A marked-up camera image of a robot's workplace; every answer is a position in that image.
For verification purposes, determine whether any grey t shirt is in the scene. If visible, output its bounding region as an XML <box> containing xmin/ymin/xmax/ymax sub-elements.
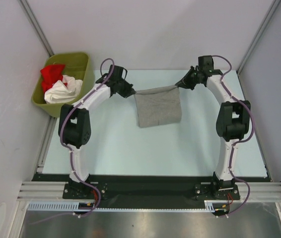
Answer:
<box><xmin>134</xmin><ymin>85</ymin><xmax>182</xmax><ymax>128</ymax></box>

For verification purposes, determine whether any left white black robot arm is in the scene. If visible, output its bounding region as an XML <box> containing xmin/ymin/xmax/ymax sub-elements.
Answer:
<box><xmin>58</xmin><ymin>79</ymin><xmax>136</xmax><ymax>199</ymax></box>

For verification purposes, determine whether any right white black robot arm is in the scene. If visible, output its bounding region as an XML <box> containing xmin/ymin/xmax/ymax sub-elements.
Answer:
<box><xmin>176</xmin><ymin>66</ymin><xmax>250</xmax><ymax>200</ymax></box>

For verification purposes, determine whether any white t shirt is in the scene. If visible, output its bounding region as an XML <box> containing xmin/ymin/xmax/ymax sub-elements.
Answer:
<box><xmin>44</xmin><ymin>75</ymin><xmax>83</xmax><ymax>104</ymax></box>

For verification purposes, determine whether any red t shirt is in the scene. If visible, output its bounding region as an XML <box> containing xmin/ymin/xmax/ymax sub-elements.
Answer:
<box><xmin>40</xmin><ymin>64</ymin><xmax>67</xmax><ymax>93</ymax></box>

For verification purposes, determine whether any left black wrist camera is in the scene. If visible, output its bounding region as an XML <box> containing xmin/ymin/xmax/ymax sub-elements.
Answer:
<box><xmin>96</xmin><ymin>65</ymin><xmax>128</xmax><ymax>87</ymax></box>

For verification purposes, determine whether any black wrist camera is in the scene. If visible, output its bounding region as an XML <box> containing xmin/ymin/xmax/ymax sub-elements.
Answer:
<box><xmin>198</xmin><ymin>56</ymin><xmax>222</xmax><ymax>77</ymax></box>
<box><xmin>96</xmin><ymin>65</ymin><xmax>128</xmax><ymax>87</ymax></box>

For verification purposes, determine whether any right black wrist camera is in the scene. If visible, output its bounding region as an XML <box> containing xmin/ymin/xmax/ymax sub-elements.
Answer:
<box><xmin>198</xmin><ymin>56</ymin><xmax>222</xmax><ymax>77</ymax></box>

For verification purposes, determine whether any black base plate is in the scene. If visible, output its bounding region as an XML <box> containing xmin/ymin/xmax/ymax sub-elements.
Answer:
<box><xmin>32</xmin><ymin>174</ymin><xmax>270</xmax><ymax>209</ymax></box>

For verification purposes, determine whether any right aluminium corner post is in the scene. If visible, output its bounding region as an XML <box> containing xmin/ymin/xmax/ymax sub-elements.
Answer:
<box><xmin>236</xmin><ymin>0</ymin><xmax>281</xmax><ymax>76</ymax></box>

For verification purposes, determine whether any aluminium corner post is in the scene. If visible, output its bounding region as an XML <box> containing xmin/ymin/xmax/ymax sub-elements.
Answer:
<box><xmin>18</xmin><ymin>0</ymin><xmax>54</xmax><ymax>57</ymax></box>
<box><xmin>236</xmin><ymin>0</ymin><xmax>281</xmax><ymax>76</ymax></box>

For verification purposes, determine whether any grey slotted cable duct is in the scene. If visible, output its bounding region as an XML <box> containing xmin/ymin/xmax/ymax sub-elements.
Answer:
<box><xmin>27</xmin><ymin>201</ymin><xmax>227</xmax><ymax>213</ymax></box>

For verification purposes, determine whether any left aluminium corner post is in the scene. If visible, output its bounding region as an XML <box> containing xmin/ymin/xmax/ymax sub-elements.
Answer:
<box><xmin>18</xmin><ymin>0</ymin><xmax>54</xmax><ymax>57</ymax></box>

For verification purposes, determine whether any aluminium frame rail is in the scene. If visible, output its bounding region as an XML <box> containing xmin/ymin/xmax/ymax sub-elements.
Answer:
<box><xmin>17</xmin><ymin>181</ymin><xmax>281</xmax><ymax>202</ymax></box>

